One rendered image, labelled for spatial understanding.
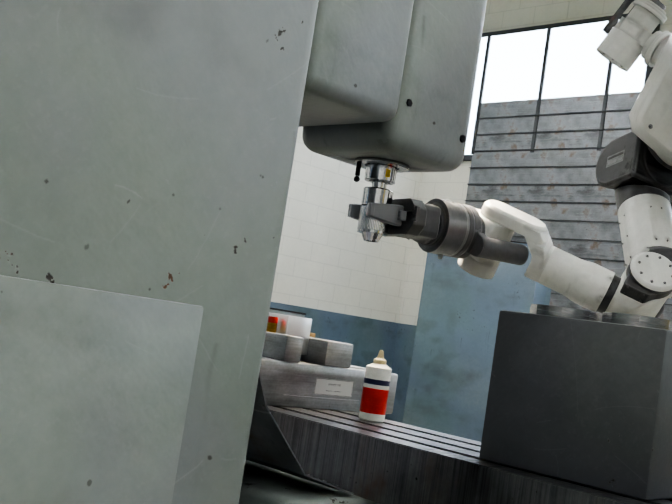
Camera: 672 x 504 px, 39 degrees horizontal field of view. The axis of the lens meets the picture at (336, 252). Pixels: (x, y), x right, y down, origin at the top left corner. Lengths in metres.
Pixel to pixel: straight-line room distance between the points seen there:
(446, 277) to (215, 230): 6.66
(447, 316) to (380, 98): 6.31
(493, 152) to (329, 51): 9.63
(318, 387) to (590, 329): 0.54
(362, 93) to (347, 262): 9.42
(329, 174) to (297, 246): 0.90
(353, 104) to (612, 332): 0.45
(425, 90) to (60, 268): 0.70
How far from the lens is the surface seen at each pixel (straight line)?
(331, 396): 1.57
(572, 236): 10.07
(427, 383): 7.61
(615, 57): 1.72
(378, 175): 1.46
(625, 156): 1.76
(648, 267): 1.58
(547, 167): 10.40
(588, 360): 1.15
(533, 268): 1.58
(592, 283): 1.57
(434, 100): 1.43
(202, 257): 0.98
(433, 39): 1.44
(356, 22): 1.29
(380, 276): 11.09
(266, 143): 1.03
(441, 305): 7.60
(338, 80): 1.26
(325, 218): 10.42
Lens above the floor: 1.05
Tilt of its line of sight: 4 degrees up
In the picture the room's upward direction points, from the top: 9 degrees clockwise
